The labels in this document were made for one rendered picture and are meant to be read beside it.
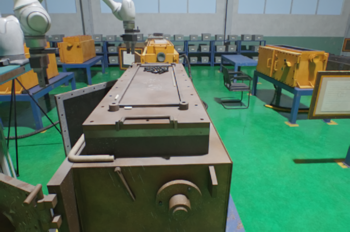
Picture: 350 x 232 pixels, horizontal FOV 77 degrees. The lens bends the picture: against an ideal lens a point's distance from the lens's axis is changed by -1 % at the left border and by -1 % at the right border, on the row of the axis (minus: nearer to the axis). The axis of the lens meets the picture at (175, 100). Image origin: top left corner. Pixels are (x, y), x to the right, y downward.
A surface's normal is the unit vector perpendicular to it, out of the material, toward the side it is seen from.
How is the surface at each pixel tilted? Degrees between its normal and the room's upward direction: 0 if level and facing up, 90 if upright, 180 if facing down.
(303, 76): 90
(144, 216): 90
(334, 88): 90
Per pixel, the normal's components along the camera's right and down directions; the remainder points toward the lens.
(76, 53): 0.07, 0.32
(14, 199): -0.37, 0.30
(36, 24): 0.63, 0.37
